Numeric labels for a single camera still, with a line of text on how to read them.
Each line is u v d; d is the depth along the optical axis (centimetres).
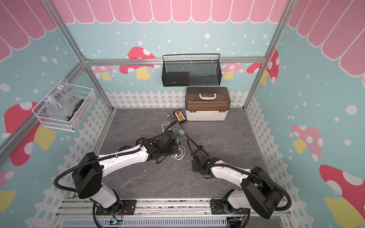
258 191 42
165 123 108
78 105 74
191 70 95
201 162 67
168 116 113
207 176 70
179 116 113
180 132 103
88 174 44
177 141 68
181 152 91
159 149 63
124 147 94
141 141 100
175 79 86
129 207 74
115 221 72
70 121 63
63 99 72
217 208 74
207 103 95
